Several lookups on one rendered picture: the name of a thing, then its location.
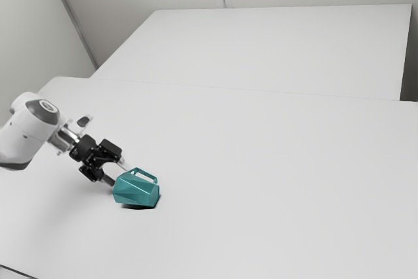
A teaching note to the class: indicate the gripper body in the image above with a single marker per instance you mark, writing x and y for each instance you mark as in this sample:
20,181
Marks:
85,151

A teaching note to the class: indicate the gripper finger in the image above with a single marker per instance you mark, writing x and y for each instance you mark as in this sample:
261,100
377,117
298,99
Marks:
95,173
110,151

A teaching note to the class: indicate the teal faceted mug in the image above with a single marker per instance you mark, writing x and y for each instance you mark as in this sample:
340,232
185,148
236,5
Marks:
137,191

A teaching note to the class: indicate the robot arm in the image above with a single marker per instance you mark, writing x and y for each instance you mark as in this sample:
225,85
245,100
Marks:
24,130

